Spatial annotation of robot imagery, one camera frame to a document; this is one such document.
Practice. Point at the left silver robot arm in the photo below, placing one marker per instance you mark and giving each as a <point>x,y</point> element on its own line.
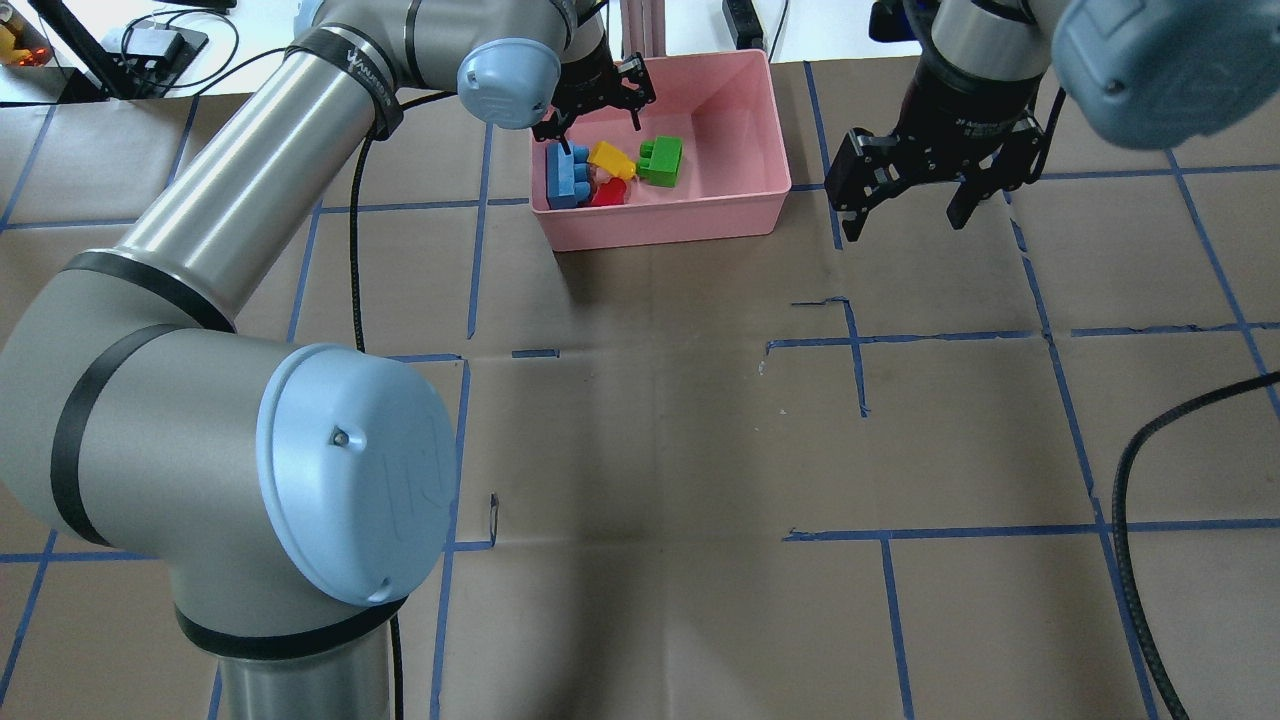
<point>296,494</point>

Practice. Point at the green toy block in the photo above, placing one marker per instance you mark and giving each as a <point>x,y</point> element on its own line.
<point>659,160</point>

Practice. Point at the pink plastic box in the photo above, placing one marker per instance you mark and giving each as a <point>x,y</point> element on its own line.
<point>734,173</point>

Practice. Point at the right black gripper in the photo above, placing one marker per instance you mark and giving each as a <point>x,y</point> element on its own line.
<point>962,112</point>

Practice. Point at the yellow toy block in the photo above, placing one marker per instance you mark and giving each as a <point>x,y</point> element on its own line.
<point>603,155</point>

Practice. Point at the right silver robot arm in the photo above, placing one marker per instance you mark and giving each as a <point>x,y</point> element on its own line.
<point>1147,75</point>

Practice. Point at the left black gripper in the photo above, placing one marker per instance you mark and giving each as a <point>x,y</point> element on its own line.
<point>590,80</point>

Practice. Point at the black power adapter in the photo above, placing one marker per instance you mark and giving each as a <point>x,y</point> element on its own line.
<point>744,24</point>

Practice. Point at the aluminium frame post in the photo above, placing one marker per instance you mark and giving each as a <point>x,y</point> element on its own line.
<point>643,27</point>

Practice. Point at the red toy block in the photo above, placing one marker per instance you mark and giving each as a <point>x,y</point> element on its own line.
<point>610,193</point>

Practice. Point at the brown paper table cover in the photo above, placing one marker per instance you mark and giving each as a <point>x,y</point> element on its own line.
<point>771,478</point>

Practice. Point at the blue toy block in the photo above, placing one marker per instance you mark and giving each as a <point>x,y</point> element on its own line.
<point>568,182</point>

